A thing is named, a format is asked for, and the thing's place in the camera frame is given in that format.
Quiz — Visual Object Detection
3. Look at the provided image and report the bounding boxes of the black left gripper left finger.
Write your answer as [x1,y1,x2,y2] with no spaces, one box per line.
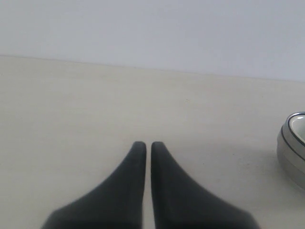
[42,141,146,229]

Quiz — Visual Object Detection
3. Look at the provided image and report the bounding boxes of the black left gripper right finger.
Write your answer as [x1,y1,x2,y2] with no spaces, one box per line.
[151,142,259,229]

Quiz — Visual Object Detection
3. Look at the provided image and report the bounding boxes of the smooth stainless steel bowl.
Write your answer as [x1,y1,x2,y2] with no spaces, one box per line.
[276,129,305,189]

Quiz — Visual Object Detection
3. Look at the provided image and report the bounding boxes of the white ceramic bowl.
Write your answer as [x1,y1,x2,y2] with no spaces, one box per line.
[289,114,305,143]

